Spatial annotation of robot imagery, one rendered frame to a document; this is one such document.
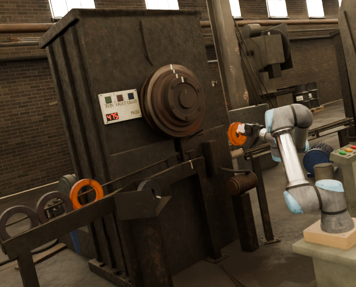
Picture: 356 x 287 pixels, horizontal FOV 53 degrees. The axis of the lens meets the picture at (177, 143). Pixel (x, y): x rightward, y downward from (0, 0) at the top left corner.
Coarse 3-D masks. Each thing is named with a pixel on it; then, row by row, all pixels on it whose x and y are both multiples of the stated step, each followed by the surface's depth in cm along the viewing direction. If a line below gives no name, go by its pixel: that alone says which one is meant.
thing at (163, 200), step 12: (144, 180) 197; (156, 180) 195; (168, 180) 193; (120, 192) 181; (132, 192) 171; (144, 192) 169; (168, 192) 194; (120, 204) 174; (132, 204) 172; (144, 204) 170; (120, 216) 175; (132, 216) 173; (144, 216) 171; (156, 216) 169; (156, 228) 184; (156, 240) 185; (156, 252) 186; (156, 264) 187; (168, 264) 191; (168, 276) 188
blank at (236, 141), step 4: (232, 124) 231; (236, 124) 232; (240, 124) 235; (228, 128) 231; (232, 128) 229; (236, 128) 232; (228, 132) 230; (232, 132) 229; (228, 136) 230; (232, 136) 229; (240, 136) 236; (244, 136) 236; (232, 140) 229; (236, 140) 231; (240, 140) 233; (244, 140) 236; (236, 144) 231; (240, 144) 233
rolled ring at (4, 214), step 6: (6, 210) 168; (12, 210) 168; (18, 210) 170; (24, 210) 171; (30, 210) 173; (0, 216) 167; (6, 216) 166; (30, 216) 173; (36, 216) 175; (0, 222) 165; (30, 222) 175; (36, 222) 174; (0, 228) 164; (30, 228) 174; (0, 234) 164; (6, 234) 166
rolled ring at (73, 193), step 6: (84, 180) 191; (90, 180) 193; (78, 186) 188; (96, 186) 195; (72, 192) 187; (96, 192) 197; (102, 192) 197; (72, 198) 186; (96, 198) 196; (78, 204) 188
